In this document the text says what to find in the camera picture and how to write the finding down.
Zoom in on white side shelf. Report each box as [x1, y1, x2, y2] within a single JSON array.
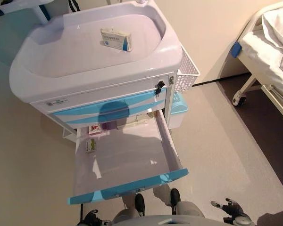
[[0, 0, 55, 24]]

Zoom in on white blue medicine box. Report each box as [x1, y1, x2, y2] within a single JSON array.
[[100, 27, 133, 52]]

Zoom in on blue bed corner bumper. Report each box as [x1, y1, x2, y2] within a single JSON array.
[[230, 41, 242, 57]]

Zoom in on grey robot torso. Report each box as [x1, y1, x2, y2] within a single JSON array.
[[127, 214, 227, 226]]

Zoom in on white perforated side basket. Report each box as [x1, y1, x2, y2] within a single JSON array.
[[174, 48, 201, 94]]

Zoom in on white medical cart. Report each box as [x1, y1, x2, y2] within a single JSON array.
[[8, 0, 183, 132]]

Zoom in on white hospital bed frame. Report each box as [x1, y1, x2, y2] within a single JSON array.
[[219, 0, 283, 121]]

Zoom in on silver left robot leg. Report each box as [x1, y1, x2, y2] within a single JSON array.
[[113, 193, 146, 224]]

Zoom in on black webbing strap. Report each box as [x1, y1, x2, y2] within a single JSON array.
[[69, 0, 81, 12]]

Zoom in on blue white cart drawer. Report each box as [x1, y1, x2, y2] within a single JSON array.
[[50, 90, 167, 118], [67, 109, 189, 205], [61, 103, 166, 126]]

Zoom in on white green medicine box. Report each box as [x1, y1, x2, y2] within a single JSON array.
[[85, 138, 97, 153]]

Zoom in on white bed mattress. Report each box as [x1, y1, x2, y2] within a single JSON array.
[[239, 30, 283, 99]]

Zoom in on white folded duvet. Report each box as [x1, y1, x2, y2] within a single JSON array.
[[261, 8, 283, 78]]

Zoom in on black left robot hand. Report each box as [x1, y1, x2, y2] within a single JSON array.
[[81, 209, 110, 226]]

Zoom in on long white medicine box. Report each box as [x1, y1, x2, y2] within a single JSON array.
[[117, 114, 149, 129]]

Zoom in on bed caster wheel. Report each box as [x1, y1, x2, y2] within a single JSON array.
[[233, 93, 247, 106]]

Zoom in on white purple medicine box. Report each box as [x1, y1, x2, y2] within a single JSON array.
[[89, 121, 115, 137]]

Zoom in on white bin blue lid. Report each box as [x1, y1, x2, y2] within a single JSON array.
[[167, 91, 189, 129]]

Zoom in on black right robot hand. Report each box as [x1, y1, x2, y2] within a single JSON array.
[[211, 198, 245, 218]]

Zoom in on black cart keys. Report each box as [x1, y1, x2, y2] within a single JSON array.
[[155, 80, 166, 95]]

